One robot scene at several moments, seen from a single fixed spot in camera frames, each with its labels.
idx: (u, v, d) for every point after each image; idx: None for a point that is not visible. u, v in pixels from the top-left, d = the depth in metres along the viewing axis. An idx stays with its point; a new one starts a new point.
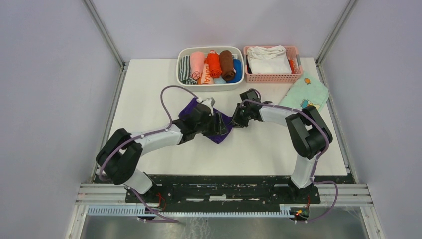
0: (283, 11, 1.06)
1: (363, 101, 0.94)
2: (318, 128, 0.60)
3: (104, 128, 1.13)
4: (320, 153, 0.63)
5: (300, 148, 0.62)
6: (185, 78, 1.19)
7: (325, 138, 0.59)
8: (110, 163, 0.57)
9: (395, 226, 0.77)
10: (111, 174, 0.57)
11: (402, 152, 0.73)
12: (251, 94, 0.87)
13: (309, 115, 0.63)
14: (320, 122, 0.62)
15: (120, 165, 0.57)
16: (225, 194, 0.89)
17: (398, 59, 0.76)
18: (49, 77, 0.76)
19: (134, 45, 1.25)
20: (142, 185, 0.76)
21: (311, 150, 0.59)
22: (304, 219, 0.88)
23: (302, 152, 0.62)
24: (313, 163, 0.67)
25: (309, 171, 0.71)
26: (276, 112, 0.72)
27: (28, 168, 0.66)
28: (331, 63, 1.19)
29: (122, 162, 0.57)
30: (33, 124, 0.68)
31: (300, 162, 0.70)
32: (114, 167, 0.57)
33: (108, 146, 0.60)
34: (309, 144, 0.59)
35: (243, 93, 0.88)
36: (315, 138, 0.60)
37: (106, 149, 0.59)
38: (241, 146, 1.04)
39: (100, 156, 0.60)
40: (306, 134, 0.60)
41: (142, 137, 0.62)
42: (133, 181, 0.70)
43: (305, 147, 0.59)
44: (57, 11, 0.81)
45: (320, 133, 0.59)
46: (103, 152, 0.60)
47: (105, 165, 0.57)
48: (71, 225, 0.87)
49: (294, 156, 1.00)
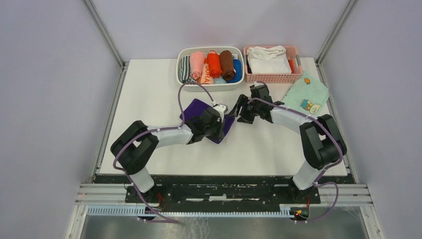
0: (283, 12, 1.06)
1: (362, 101, 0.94)
2: (332, 141, 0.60)
3: (104, 128, 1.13)
4: (330, 165, 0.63)
5: (311, 157, 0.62)
6: (185, 78, 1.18)
7: (338, 150, 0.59)
8: (125, 153, 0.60)
9: (395, 226, 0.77)
10: (124, 163, 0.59)
11: (402, 152, 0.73)
12: (263, 91, 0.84)
13: (326, 125, 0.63)
14: (334, 133, 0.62)
15: (135, 155, 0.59)
16: (225, 194, 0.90)
17: (398, 59, 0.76)
18: (50, 77, 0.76)
19: (135, 45, 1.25)
20: (144, 184, 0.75)
21: (323, 161, 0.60)
22: (305, 220, 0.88)
23: (313, 162, 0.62)
24: (321, 172, 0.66)
25: (314, 177, 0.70)
26: (290, 117, 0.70)
27: (28, 167, 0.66)
28: (331, 63, 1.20)
29: (138, 153, 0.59)
30: (33, 124, 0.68)
31: (307, 168, 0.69)
32: (129, 156, 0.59)
33: (124, 136, 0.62)
34: (321, 155, 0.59)
35: (255, 88, 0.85)
36: (328, 149, 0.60)
37: (123, 139, 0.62)
38: (242, 144, 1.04)
39: (114, 146, 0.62)
40: (320, 144, 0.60)
41: (158, 131, 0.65)
42: (139, 177, 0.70)
43: (317, 158, 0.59)
44: (57, 11, 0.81)
45: (334, 145, 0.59)
46: (119, 141, 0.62)
47: (120, 152, 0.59)
48: (72, 225, 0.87)
49: (295, 156, 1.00)
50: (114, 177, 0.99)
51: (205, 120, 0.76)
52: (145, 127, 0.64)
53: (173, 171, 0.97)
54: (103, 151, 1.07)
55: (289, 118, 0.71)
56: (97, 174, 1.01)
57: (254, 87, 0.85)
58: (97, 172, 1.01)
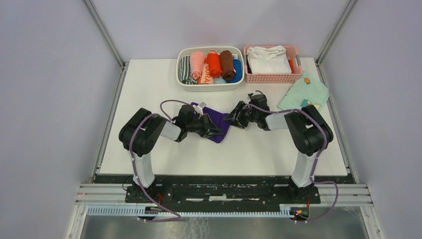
0: (283, 12, 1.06)
1: (362, 101, 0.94)
2: (316, 125, 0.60)
3: (104, 128, 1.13)
4: (320, 151, 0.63)
5: (300, 144, 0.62)
6: (185, 78, 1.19)
7: (323, 135, 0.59)
8: (138, 134, 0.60)
9: (395, 226, 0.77)
10: (140, 143, 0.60)
11: (402, 152, 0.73)
12: (262, 102, 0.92)
13: (308, 113, 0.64)
14: (318, 118, 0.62)
15: (150, 133, 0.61)
16: (225, 194, 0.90)
17: (398, 59, 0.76)
18: (49, 77, 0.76)
19: (135, 45, 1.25)
20: (148, 178, 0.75)
21: (310, 147, 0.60)
22: (304, 219, 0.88)
23: (302, 149, 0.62)
24: (313, 160, 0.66)
25: (308, 169, 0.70)
26: (279, 115, 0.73)
27: (27, 167, 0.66)
28: (331, 63, 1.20)
29: (153, 131, 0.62)
30: (33, 124, 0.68)
31: (300, 160, 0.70)
32: (143, 136, 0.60)
33: (133, 120, 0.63)
34: (308, 140, 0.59)
35: (255, 98, 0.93)
36: (313, 133, 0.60)
37: (133, 122, 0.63)
38: (241, 144, 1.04)
39: (124, 130, 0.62)
40: (305, 129, 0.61)
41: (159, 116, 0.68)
42: (145, 165, 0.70)
43: (304, 143, 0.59)
44: (57, 11, 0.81)
45: (319, 129, 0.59)
46: (128, 126, 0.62)
47: (136, 132, 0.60)
48: (72, 226, 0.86)
49: (294, 155, 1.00)
50: (114, 177, 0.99)
51: (183, 119, 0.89)
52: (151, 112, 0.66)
53: (173, 172, 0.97)
54: (103, 151, 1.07)
55: (280, 118, 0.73)
56: (97, 174, 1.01)
57: (255, 97, 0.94)
58: (97, 172, 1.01)
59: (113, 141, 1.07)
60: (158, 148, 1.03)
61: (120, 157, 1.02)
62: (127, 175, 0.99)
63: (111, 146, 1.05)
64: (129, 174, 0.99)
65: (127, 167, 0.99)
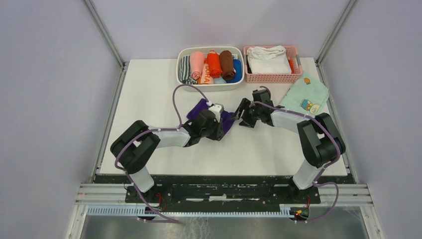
0: (283, 12, 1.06)
1: (362, 101, 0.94)
2: (330, 138, 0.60)
3: (104, 128, 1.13)
4: (329, 163, 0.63)
5: (310, 155, 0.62)
6: (185, 78, 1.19)
7: (336, 148, 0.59)
8: (126, 151, 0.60)
9: (395, 226, 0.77)
10: (125, 162, 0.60)
11: (402, 152, 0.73)
12: (264, 96, 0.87)
13: (323, 124, 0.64)
14: (332, 131, 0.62)
15: (136, 153, 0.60)
16: (225, 194, 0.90)
17: (398, 59, 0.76)
18: (50, 77, 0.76)
19: (135, 45, 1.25)
20: (145, 183, 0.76)
21: (322, 159, 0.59)
22: (304, 219, 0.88)
23: (313, 161, 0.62)
24: (320, 170, 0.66)
25: (313, 176, 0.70)
26: (288, 116, 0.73)
27: (27, 167, 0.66)
28: (331, 62, 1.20)
29: (140, 151, 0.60)
30: (33, 124, 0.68)
31: (306, 167, 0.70)
32: (130, 155, 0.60)
33: (126, 134, 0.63)
34: (320, 152, 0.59)
35: (257, 93, 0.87)
36: (326, 147, 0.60)
37: (124, 138, 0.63)
38: (241, 144, 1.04)
39: (115, 145, 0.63)
40: (318, 142, 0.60)
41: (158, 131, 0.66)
42: (137, 178, 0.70)
43: (316, 156, 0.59)
44: (57, 11, 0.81)
45: (332, 142, 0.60)
46: (120, 141, 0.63)
47: (121, 153, 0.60)
48: (72, 225, 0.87)
49: (297, 158, 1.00)
50: (114, 177, 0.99)
51: (200, 122, 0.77)
52: (145, 126, 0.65)
53: (173, 172, 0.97)
54: (103, 151, 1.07)
55: (290, 119, 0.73)
56: (97, 174, 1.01)
57: (256, 92, 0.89)
58: (97, 172, 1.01)
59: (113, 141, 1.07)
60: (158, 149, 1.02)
61: None
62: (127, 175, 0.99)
63: None
64: None
65: None
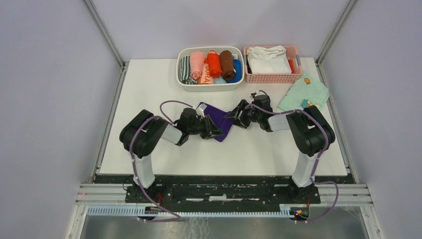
0: (283, 12, 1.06)
1: (362, 101, 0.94)
2: (318, 126, 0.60)
3: (104, 128, 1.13)
4: (321, 152, 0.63)
5: (302, 145, 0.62)
6: (185, 78, 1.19)
7: (325, 136, 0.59)
8: (139, 135, 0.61)
9: (395, 226, 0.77)
10: (139, 145, 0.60)
11: (402, 152, 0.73)
12: (265, 103, 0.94)
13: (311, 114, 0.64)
14: (320, 119, 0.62)
15: (151, 135, 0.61)
16: (225, 194, 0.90)
17: (398, 59, 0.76)
18: (50, 78, 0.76)
19: (135, 45, 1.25)
20: (148, 178, 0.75)
21: (312, 147, 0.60)
22: (304, 219, 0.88)
23: (304, 149, 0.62)
24: (314, 161, 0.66)
25: (309, 170, 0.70)
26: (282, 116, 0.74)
27: (27, 168, 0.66)
28: (331, 62, 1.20)
29: (154, 133, 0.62)
30: (32, 124, 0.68)
31: (301, 160, 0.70)
32: (144, 138, 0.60)
33: (135, 120, 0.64)
34: (310, 141, 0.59)
35: (258, 98, 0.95)
36: (316, 135, 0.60)
37: (135, 123, 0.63)
38: (241, 144, 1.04)
39: (125, 131, 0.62)
40: (307, 131, 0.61)
41: None
42: (142, 169, 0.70)
43: (306, 144, 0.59)
44: (57, 12, 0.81)
45: (321, 130, 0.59)
46: (130, 126, 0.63)
47: (135, 136, 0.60)
48: (71, 226, 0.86)
49: (294, 154, 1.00)
50: (114, 177, 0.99)
51: (184, 122, 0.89)
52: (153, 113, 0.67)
53: (173, 172, 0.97)
54: (103, 151, 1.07)
55: (283, 119, 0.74)
56: (97, 174, 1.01)
57: (258, 97, 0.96)
58: (97, 172, 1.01)
59: (113, 141, 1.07)
60: (158, 149, 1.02)
61: (120, 157, 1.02)
62: (127, 175, 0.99)
63: (111, 146, 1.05)
64: (129, 174, 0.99)
65: (127, 167, 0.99)
